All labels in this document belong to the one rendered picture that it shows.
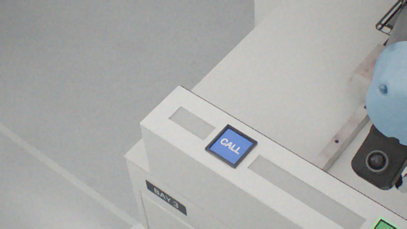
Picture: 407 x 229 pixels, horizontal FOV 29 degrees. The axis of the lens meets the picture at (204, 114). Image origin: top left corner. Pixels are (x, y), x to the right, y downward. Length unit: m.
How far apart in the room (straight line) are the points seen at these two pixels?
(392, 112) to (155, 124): 0.61
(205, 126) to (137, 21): 1.54
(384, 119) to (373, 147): 0.16
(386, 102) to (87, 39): 2.11
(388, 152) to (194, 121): 0.46
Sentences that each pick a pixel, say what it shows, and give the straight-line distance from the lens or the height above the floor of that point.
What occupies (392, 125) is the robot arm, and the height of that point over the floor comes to 1.39.
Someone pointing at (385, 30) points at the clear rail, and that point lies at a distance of 1.38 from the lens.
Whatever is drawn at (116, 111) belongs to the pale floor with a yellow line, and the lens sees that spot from 2.44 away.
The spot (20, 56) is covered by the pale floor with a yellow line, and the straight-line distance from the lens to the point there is 2.67.
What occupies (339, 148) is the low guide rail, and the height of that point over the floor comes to 0.85.
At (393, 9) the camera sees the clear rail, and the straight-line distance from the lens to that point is 1.42.
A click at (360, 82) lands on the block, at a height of 0.89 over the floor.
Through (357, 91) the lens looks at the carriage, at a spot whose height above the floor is 0.86.
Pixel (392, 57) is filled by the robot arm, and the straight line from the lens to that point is 0.62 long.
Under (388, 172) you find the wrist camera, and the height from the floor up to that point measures 1.24.
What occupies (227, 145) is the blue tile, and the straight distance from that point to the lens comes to 1.13.
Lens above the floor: 1.89
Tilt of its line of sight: 52 degrees down
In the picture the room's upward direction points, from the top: 6 degrees counter-clockwise
